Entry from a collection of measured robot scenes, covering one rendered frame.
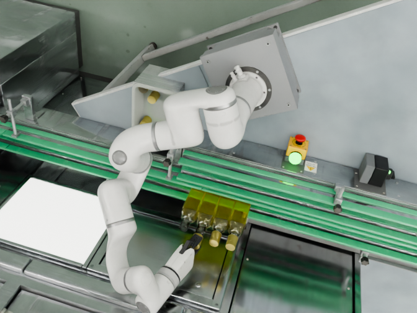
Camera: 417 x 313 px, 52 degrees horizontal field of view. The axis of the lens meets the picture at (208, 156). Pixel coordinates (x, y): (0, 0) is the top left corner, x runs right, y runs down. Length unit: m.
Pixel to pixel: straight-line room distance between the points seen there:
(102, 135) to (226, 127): 0.76
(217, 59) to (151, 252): 0.71
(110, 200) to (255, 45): 0.64
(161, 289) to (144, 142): 0.43
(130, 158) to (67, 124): 0.68
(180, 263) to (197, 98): 0.51
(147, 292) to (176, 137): 0.44
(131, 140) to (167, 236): 0.54
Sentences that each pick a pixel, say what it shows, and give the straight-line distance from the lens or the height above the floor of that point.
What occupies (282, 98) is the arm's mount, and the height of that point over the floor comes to 0.87.
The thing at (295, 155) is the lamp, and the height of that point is 0.85.
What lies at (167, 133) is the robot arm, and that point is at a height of 1.19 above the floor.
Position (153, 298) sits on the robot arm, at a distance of 1.28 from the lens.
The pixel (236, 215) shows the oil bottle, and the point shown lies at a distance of 1.52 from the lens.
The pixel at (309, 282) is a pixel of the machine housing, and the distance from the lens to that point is 1.66.
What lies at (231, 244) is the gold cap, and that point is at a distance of 1.45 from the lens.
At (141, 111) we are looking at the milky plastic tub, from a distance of 1.70.
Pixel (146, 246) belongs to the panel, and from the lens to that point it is 1.60.
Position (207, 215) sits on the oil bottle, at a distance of 1.51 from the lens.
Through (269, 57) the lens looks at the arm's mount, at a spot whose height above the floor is 0.86.
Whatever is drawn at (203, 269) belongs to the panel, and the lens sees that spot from 1.55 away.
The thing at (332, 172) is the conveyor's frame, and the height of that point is 0.82.
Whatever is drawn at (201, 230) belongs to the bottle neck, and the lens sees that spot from 1.48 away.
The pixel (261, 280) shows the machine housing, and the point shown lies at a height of 1.13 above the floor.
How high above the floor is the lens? 2.11
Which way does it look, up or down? 51 degrees down
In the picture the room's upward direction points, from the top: 156 degrees counter-clockwise
